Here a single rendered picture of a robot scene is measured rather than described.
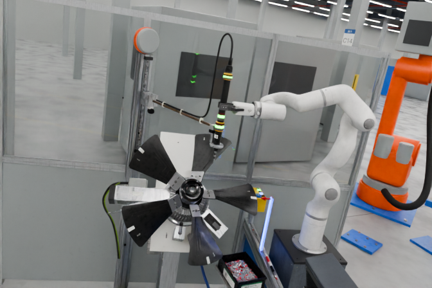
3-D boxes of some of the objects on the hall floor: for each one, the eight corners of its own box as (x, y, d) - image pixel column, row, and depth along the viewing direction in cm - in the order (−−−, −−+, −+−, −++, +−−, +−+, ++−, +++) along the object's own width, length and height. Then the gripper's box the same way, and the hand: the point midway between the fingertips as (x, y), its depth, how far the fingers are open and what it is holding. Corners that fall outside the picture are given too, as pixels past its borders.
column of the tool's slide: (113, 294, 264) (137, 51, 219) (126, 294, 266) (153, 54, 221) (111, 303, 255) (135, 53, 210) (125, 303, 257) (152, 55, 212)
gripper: (251, 99, 181) (216, 94, 177) (260, 105, 165) (222, 101, 162) (249, 112, 183) (215, 108, 179) (258, 121, 167) (220, 117, 163)
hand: (222, 105), depth 171 cm, fingers closed on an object, 4 cm apart
